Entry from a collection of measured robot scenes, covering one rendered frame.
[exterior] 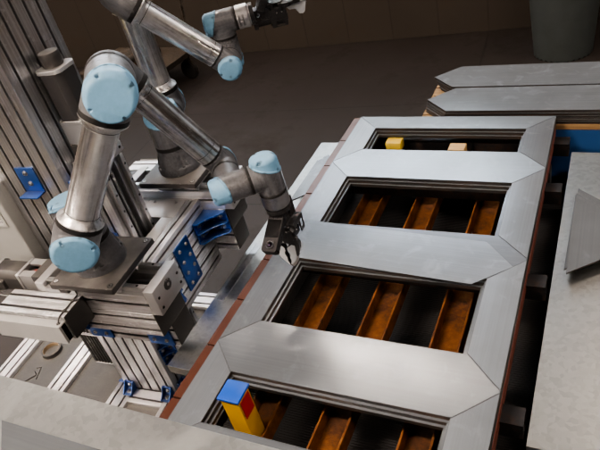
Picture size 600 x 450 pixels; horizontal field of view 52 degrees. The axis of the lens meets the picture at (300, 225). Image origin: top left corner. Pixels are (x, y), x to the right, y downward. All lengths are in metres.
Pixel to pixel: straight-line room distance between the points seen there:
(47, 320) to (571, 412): 1.39
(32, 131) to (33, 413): 0.78
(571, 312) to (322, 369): 0.67
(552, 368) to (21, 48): 1.59
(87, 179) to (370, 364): 0.80
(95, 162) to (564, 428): 1.21
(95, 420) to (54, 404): 0.13
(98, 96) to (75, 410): 0.67
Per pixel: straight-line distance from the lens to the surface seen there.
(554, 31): 4.72
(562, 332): 1.72
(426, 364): 1.52
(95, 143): 1.47
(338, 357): 1.56
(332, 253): 1.86
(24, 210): 2.13
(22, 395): 1.56
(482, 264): 1.75
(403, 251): 1.82
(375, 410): 1.48
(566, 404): 1.58
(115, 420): 1.38
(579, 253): 1.88
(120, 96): 1.41
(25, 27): 1.88
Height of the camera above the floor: 2.02
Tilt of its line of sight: 36 degrees down
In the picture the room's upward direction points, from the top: 16 degrees counter-clockwise
